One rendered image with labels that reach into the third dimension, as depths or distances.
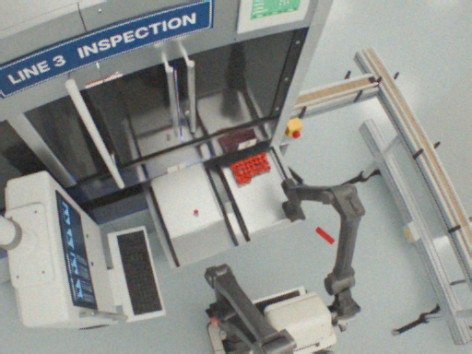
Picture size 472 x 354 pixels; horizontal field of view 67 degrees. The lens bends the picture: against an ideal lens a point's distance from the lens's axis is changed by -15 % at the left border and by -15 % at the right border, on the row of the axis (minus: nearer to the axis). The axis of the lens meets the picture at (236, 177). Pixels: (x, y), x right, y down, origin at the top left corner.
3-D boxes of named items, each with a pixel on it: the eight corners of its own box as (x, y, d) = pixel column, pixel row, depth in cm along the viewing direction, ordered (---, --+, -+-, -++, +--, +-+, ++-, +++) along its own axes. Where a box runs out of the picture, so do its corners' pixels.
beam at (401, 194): (358, 129, 265) (363, 121, 254) (367, 125, 267) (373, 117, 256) (454, 344, 216) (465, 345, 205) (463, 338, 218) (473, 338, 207)
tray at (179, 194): (147, 172, 196) (147, 170, 193) (198, 156, 201) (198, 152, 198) (171, 238, 186) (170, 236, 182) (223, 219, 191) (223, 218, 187)
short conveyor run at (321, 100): (271, 132, 213) (276, 117, 198) (260, 108, 218) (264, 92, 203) (375, 100, 226) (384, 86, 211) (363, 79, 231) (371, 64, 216)
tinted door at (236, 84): (182, 143, 167) (174, 55, 112) (278, 112, 175) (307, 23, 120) (182, 144, 166) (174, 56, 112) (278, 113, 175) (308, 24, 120)
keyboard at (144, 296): (116, 236, 191) (115, 234, 189) (143, 230, 193) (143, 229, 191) (134, 315, 178) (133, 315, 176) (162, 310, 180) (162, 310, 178)
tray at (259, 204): (221, 170, 199) (221, 167, 196) (270, 153, 204) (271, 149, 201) (248, 234, 189) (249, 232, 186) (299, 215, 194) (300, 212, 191)
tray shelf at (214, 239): (139, 177, 197) (138, 176, 195) (270, 134, 210) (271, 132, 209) (171, 270, 182) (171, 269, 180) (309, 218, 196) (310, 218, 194)
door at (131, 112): (76, 180, 157) (22, 109, 103) (181, 143, 166) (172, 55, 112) (76, 182, 157) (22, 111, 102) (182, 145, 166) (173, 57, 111)
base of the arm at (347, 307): (334, 322, 145) (361, 311, 147) (333, 305, 143) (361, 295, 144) (325, 310, 153) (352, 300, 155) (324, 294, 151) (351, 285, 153)
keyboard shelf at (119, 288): (92, 237, 192) (91, 236, 190) (145, 226, 197) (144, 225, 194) (111, 325, 178) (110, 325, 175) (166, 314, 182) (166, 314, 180)
